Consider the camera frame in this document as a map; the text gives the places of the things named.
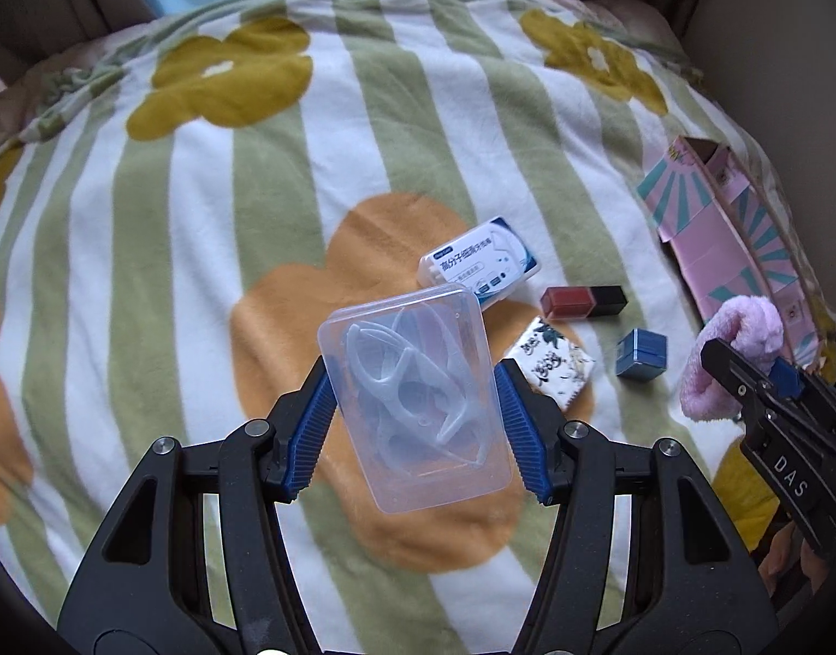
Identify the pink fluffy cloth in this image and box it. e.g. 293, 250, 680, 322
680, 295, 786, 422

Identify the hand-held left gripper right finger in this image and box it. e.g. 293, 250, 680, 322
493, 358, 780, 655

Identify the person's right hand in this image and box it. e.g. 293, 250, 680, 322
752, 519, 832, 605

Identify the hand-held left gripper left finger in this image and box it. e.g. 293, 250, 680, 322
56, 355, 338, 655

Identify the striped flower print blanket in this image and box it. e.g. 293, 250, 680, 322
0, 0, 836, 629

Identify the small blue cube box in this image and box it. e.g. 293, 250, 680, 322
614, 329, 668, 379

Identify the red lipstick with black cap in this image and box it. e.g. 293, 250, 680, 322
541, 284, 628, 321

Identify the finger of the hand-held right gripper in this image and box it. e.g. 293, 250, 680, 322
701, 337, 808, 424
800, 368, 836, 431

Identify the pink cardboard box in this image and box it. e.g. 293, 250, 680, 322
637, 136, 836, 373

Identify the white blue floss pick box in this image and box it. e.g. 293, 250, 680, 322
418, 216, 540, 308

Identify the clear plastic box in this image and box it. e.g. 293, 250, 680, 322
317, 282, 518, 516

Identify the floral print tissue pack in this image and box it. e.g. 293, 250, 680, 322
503, 317, 596, 414

